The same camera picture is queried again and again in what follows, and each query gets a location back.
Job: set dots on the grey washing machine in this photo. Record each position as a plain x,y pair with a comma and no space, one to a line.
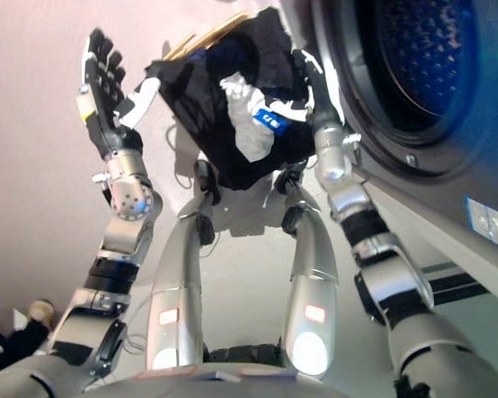
448,174

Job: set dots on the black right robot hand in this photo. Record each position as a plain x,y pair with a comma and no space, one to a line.
317,89

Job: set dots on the black left robot foot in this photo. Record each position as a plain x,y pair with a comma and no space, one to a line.
207,178

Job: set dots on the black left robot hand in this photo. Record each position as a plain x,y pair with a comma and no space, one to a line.
103,103

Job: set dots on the black garment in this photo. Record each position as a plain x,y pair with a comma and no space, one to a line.
269,37

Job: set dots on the black fabric laundry basket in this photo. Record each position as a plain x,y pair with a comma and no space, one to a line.
195,108

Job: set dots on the black robot foot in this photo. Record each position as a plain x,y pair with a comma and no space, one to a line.
289,178
207,178

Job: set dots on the white garment with blue label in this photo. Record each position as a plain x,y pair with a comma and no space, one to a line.
251,124

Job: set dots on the black right robot foot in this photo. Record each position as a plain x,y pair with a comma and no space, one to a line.
289,178

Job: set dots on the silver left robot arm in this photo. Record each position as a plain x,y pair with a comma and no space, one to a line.
126,199

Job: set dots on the dark navy garment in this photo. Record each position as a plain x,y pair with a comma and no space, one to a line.
228,56

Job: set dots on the black bundle beside wall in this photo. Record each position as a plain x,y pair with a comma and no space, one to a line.
12,342

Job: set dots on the blue white energy sticker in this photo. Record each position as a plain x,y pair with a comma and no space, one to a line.
491,224

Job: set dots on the beige round object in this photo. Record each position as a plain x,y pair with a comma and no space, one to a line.
40,311

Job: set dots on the silver left robot leg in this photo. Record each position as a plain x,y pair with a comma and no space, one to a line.
176,290

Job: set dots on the round washing machine door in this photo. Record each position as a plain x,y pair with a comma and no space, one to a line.
423,66

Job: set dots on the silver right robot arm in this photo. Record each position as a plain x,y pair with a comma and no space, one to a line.
398,290

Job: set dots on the grey robot torso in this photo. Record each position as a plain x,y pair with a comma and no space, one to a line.
170,381

